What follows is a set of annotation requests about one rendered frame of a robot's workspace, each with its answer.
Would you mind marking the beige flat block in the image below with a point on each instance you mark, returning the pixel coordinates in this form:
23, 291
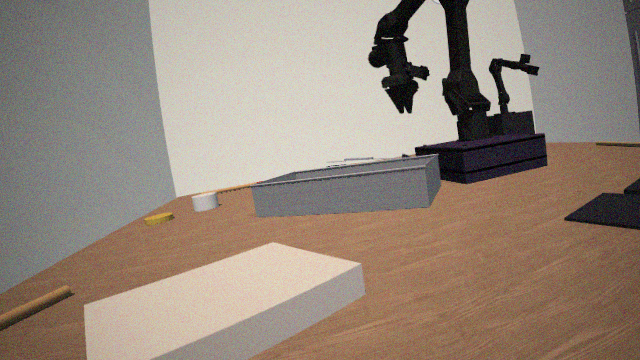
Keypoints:
231, 309

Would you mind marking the yellow round disc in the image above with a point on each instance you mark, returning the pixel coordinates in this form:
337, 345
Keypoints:
160, 218

